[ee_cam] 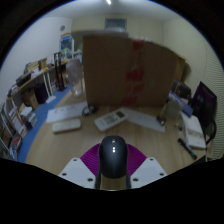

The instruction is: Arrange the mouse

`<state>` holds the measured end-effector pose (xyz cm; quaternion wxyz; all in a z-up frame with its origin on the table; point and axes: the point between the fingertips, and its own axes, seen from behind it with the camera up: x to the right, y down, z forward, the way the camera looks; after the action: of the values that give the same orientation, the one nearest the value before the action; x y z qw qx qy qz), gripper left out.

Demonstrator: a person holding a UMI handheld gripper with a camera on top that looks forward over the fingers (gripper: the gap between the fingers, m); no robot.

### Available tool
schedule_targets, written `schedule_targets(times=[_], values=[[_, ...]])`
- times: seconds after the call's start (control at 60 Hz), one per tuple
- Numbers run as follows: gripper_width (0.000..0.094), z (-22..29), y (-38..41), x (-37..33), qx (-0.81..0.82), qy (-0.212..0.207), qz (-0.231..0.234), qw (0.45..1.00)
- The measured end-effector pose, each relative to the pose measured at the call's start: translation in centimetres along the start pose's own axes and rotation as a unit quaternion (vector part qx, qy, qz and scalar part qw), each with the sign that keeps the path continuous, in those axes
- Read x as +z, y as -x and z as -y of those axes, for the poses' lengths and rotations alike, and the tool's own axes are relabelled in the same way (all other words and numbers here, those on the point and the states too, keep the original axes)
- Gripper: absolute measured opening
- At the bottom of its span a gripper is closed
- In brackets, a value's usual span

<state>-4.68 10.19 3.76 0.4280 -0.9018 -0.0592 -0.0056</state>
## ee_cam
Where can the colourful wall poster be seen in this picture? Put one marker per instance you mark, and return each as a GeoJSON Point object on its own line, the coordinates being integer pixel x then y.
{"type": "Point", "coordinates": [66, 43]}

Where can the black office chair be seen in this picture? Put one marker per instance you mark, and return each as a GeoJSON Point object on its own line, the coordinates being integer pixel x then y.
{"type": "Point", "coordinates": [204, 103]}

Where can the round wall clock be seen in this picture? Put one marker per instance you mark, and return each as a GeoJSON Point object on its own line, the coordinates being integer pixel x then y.
{"type": "Point", "coordinates": [62, 28]}

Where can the black computer mouse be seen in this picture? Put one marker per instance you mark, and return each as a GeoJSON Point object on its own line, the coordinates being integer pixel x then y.
{"type": "Point", "coordinates": [113, 158]}

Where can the clear plastic container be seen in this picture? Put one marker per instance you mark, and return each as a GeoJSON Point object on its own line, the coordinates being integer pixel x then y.
{"type": "Point", "coordinates": [171, 110]}

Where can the blue book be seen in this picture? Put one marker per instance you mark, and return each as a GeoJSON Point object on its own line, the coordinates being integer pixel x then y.
{"type": "Point", "coordinates": [181, 101]}

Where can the ceiling light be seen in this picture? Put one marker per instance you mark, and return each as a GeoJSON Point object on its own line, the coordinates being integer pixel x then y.
{"type": "Point", "coordinates": [108, 1]}

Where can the plain white remote control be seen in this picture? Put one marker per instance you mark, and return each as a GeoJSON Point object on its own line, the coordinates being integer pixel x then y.
{"type": "Point", "coordinates": [66, 125]}

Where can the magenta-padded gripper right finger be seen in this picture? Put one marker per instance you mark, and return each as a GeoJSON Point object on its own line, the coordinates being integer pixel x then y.
{"type": "Point", "coordinates": [148, 170]}

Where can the black waste bin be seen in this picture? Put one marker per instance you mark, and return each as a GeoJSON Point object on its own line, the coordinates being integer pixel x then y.
{"type": "Point", "coordinates": [41, 93]}

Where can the wall window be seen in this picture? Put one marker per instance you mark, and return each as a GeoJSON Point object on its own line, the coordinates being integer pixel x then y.
{"type": "Point", "coordinates": [115, 23]}

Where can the white paper sheet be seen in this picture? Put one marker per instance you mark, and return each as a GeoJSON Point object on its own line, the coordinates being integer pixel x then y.
{"type": "Point", "coordinates": [145, 119]}
{"type": "Point", "coordinates": [65, 112]}

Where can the large brown cardboard box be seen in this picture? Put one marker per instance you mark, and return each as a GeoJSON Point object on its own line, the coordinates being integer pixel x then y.
{"type": "Point", "coordinates": [110, 70]}

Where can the cluttered shelf unit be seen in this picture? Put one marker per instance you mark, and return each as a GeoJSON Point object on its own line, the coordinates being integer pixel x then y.
{"type": "Point", "coordinates": [15, 126]}

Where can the wooden side desk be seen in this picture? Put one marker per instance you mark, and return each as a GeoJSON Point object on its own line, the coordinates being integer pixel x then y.
{"type": "Point", "coordinates": [35, 77]}

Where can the black marker pen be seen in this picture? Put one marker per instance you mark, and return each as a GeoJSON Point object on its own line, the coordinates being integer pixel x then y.
{"type": "Point", "coordinates": [186, 148]}

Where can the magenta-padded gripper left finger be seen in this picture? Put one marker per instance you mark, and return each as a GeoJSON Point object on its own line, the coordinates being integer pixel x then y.
{"type": "Point", "coordinates": [77, 170]}

